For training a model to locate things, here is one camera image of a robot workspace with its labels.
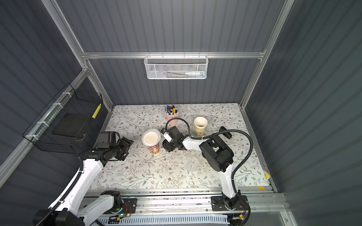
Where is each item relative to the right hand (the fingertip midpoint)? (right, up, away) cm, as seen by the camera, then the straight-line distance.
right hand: (170, 141), depth 97 cm
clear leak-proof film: (-10, +5, -15) cm, 18 cm away
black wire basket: (-53, +13, -23) cm, 60 cm away
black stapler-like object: (+42, +4, +6) cm, 43 cm away
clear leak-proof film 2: (+15, -13, -8) cm, 21 cm away
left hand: (-20, 0, -17) cm, 26 cm away
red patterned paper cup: (-8, -4, -11) cm, 14 cm away
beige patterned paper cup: (+21, +13, -4) cm, 25 cm away
